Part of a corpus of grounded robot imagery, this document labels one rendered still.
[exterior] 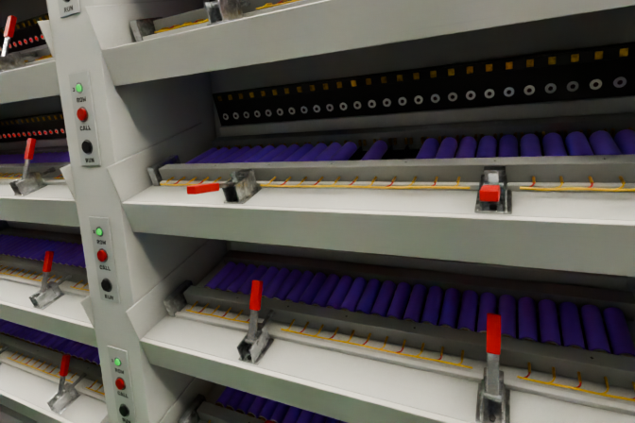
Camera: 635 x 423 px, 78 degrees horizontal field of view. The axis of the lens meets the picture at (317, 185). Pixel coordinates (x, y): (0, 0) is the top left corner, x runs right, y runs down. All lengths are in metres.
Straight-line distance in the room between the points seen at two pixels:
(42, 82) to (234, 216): 0.37
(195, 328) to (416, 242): 0.35
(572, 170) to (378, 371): 0.28
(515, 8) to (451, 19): 0.05
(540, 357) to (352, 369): 0.19
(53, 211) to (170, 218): 0.24
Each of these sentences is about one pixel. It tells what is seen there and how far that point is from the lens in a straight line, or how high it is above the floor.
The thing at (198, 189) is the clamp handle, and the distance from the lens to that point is 0.40.
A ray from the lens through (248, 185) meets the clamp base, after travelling 0.45.
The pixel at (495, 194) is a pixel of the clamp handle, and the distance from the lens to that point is 0.29.
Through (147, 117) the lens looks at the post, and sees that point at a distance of 0.61.
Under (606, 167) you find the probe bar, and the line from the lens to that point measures 0.39.
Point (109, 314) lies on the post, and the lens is 0.66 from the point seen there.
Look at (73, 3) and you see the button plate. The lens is 0.62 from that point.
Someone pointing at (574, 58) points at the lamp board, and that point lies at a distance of 0.50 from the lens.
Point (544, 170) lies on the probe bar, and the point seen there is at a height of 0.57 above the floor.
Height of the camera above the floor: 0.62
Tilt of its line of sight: 8 degrees down
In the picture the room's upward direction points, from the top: 3 degrees counter-clockwise
